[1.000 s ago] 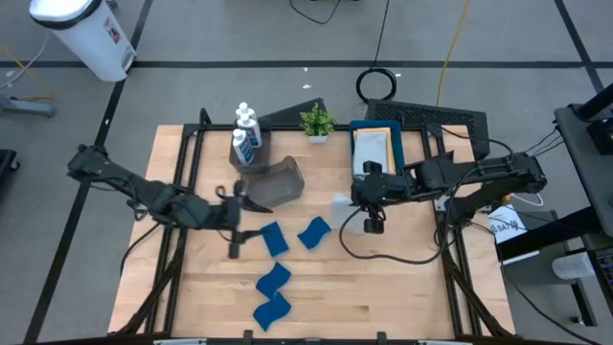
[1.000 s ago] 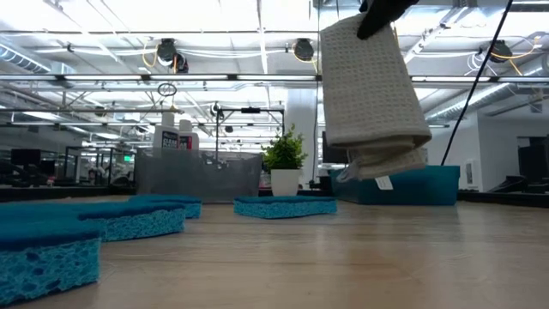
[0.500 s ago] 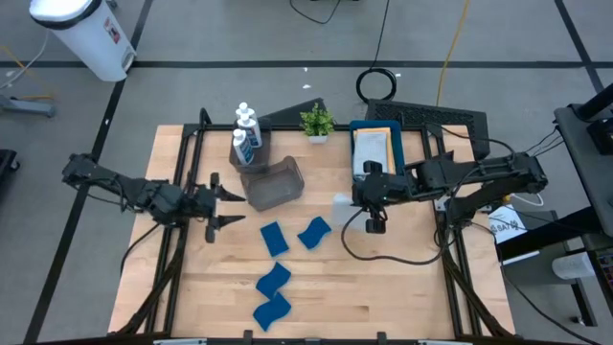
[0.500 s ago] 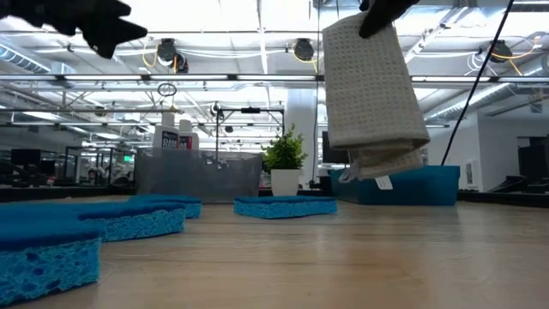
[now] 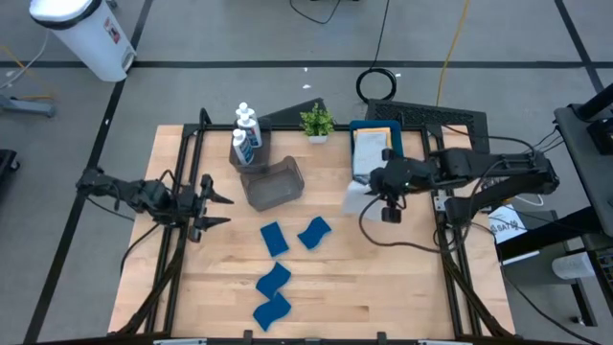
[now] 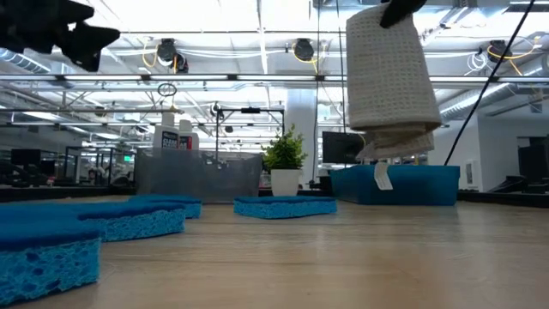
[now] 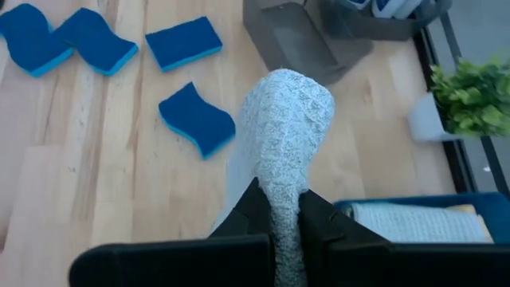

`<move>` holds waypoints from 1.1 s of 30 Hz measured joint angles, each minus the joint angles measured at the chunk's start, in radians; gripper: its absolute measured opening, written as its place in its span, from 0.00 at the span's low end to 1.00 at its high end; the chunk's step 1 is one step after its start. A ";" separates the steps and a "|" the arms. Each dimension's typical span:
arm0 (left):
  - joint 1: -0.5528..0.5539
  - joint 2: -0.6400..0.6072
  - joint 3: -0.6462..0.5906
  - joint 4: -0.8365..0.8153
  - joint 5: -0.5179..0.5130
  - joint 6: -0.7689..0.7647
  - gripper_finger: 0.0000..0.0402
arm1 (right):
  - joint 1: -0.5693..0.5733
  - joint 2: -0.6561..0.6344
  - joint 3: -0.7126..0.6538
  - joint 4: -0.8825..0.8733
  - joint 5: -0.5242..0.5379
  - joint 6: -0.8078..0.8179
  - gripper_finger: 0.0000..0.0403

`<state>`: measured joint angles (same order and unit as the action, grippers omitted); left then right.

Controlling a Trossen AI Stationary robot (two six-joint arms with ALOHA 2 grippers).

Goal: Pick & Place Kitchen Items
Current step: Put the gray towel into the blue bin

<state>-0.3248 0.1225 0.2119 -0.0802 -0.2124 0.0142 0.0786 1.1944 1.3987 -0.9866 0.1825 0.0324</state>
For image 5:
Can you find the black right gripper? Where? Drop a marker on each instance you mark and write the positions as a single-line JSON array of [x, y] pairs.
[[390, 177]]

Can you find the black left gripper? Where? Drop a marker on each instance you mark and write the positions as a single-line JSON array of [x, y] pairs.
[[202, 211]]

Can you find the orange cloth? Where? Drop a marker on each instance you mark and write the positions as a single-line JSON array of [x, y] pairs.
[[373, 129]]

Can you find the blue rectangular sponge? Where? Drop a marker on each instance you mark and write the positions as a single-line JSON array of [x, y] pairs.
[[274, 238]]

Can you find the white plastic restorer bottle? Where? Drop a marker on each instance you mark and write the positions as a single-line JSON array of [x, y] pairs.
[[242, 148], [243, 109], [251, 131]]

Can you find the blue wavy sponge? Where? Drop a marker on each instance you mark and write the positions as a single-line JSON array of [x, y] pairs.
[[314, 233], [271, 311], [273, 280]]

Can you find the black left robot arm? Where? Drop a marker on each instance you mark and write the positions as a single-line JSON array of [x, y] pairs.
[[129, 191]]

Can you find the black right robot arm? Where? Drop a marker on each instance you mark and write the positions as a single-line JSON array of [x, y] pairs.
[[498, 167]]

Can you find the teal plastic bin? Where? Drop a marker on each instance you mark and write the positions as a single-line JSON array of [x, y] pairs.
[[398, 134]]

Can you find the grey translucent plastic bin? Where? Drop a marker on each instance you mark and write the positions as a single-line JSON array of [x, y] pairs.
[[273, 184], [262, 158]]

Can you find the black perforated panel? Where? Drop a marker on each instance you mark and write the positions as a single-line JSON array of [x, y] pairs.
[[431, 117]]

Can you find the green plant in white pot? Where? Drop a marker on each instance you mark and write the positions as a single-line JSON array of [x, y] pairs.
[[317, 122]]

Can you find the dark grey panel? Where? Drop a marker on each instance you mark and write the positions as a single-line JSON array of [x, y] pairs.
[[292, 115]]

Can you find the white printed paper sheet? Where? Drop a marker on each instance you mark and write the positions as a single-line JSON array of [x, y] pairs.
[[506, 225]]

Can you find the black plastic clamp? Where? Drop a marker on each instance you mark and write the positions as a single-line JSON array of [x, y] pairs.
[[381, 337], [248, 334]]

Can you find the black metal stand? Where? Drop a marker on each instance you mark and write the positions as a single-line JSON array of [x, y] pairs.
[[541, 235]]

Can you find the black equipment cart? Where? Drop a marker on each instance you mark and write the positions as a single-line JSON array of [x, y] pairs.
[[582, 158]]

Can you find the translucent white roll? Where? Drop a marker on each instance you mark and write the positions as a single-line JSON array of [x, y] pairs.
[[572, 266]]

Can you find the grey metal desk foot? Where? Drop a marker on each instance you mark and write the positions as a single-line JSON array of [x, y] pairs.
[[29, 108]]

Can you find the white trash can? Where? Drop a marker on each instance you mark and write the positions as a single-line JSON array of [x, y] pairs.
[[81, 38]]

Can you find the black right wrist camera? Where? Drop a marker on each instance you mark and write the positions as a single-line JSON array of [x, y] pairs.
[[391, 214]]

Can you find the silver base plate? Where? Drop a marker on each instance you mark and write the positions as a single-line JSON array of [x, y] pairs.
[[441, 201]]

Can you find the black aluminium rig frame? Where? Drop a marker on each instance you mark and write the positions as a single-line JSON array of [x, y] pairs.
[[215, 127]]

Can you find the silver aluminium bracket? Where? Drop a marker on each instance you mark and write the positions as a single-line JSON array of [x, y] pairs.
[[438, 342], [179, 342]]

